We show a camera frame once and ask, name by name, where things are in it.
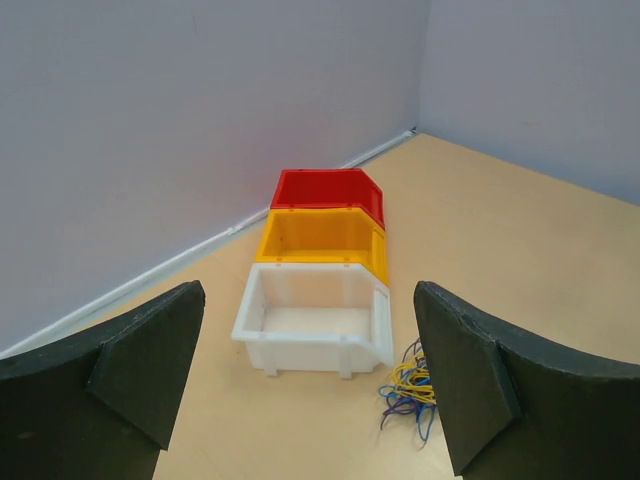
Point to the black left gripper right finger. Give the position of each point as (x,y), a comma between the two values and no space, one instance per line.
(515,405)

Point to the white plastic bin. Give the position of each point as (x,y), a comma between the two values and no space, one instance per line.
(326,317)

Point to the yellow plastic bin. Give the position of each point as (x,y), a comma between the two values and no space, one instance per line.
(333,235)

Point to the red plastic bin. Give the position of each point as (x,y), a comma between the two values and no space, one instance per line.
(329,188)

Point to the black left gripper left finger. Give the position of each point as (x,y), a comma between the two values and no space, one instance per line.
(101,403)

